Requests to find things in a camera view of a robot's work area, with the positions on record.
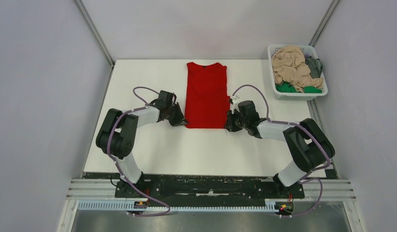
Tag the grey t shirt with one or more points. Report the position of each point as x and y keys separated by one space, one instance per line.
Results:
x=314 y=65

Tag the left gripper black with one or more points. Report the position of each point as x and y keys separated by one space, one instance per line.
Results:
x=180 y=120

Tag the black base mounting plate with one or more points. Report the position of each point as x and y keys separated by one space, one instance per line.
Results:
x=207 y=190

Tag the beige t shirt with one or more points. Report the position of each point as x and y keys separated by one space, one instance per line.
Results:
x=288 y=65

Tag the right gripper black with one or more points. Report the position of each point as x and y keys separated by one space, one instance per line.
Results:
x=229 y=124

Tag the green t shirt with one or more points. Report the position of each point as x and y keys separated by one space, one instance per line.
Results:
x=286 y=87

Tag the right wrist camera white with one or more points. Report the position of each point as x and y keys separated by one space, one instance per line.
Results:
x=234 y=99

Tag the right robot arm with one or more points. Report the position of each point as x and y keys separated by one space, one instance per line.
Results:
x=308 y=145

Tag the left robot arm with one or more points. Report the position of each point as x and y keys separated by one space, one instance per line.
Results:
x=117 y=134

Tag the red t shirt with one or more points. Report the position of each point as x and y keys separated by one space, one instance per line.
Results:
x=207 y=102

